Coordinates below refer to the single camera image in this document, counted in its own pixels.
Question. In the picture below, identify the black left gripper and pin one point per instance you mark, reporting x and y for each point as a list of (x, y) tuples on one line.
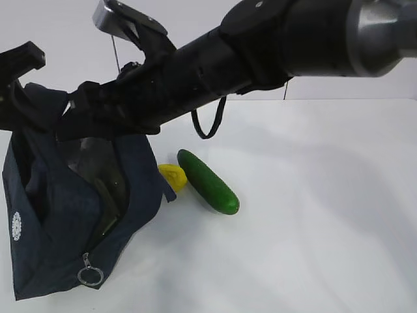
[(24, 106)]

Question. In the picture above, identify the navy blue lunch bag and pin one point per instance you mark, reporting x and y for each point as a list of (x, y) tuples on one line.
[(53, 212)]

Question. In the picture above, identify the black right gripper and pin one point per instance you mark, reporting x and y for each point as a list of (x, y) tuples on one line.
[(139, 101)]

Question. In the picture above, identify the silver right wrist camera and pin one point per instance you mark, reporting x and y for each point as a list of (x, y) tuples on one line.
[(112, 17)]

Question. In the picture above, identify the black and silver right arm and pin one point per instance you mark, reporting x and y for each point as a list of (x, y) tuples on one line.
[(259, 46)]

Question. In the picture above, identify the green cucumber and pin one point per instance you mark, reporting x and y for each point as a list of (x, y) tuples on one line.
[(208, 184)]

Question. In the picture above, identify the yellow lemon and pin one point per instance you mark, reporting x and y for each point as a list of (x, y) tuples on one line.
[(174, 175)]

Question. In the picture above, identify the glass container with green lid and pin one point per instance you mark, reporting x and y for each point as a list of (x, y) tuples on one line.
[(94, 159)]

